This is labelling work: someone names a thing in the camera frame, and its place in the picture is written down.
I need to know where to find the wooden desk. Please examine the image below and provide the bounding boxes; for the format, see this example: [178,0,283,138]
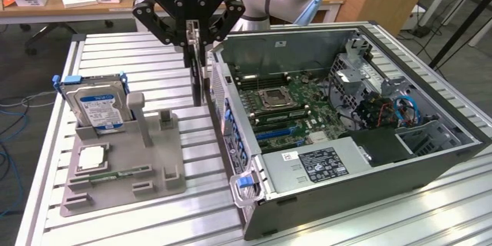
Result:
[0,0,346,32]

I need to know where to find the blue expansion slot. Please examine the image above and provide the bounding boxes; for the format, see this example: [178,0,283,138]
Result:
[254,127,299,141]

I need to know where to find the black plastic shroud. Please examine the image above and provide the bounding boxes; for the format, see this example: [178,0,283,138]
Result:
[341,128,418,168]

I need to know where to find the installed RAM stick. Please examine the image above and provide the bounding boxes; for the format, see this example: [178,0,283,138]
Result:
[253,109,310,124]

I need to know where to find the silver CPU chip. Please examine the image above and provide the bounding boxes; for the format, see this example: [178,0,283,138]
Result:
[75,146,107,171]

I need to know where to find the black chair base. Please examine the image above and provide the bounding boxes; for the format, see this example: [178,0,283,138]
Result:
[18,22,77,56]

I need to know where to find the blue disk wire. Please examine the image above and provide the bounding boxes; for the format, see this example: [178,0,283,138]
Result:
[390,95,423,128]

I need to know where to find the green RAM stick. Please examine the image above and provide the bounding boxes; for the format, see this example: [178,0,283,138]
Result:
[70,166,149,185]

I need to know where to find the grey power supply unit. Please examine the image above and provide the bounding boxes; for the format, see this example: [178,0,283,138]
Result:
[259,138,373,194]

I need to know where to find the metal disk bay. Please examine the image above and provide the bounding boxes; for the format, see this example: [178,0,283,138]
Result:
[394,119,458,157]

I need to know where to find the green motherboard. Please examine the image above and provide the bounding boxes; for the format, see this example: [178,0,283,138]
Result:
[229,67,349,155]

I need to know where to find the blue case latch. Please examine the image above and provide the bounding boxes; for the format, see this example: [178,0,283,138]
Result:
[237,177,257,190]

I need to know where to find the open black PC case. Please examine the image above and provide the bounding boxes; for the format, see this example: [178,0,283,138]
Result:
[201,21,492,241]

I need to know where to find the blue floor cable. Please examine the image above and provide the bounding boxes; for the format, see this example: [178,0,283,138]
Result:
[0,107,30,218]

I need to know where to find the metal CPU socket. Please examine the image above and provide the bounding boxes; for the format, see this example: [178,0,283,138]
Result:
[257,86,294,111]

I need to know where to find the black floor pedal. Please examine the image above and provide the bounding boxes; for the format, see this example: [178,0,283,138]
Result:
[410,25,434,39]

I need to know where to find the black stand pole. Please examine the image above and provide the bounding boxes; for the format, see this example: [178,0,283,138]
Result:
[427,0,492,70]

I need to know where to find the perforated metal drive cage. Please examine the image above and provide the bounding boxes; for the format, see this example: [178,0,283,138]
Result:
[329,52,387,100]

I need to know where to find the grey parts rack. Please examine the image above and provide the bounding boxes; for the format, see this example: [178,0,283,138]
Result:
[58,92,187,218]

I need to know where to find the Nvidia graphics card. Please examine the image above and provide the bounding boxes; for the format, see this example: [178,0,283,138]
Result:
[182,20,210,107]

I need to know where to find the hard disk with blue caddy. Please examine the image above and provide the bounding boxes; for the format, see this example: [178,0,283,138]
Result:
[50,70,129,137]

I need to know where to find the silver chipset heatsink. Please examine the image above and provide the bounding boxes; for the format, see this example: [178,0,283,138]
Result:
[306,131,331,143]

